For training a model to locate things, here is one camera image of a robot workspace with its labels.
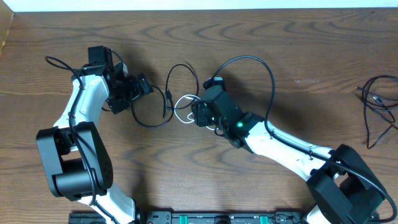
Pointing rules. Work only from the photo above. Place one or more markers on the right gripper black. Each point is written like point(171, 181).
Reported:
point(199, 112)

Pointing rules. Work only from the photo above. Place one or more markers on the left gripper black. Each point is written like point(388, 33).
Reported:
point(117, 102)

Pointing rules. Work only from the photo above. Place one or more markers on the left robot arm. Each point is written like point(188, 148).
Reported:
point(76, 163)

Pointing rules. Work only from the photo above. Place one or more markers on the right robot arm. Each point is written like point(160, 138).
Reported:
point(344, 188)

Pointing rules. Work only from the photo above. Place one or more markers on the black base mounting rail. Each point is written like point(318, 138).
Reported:
point(167, 217)

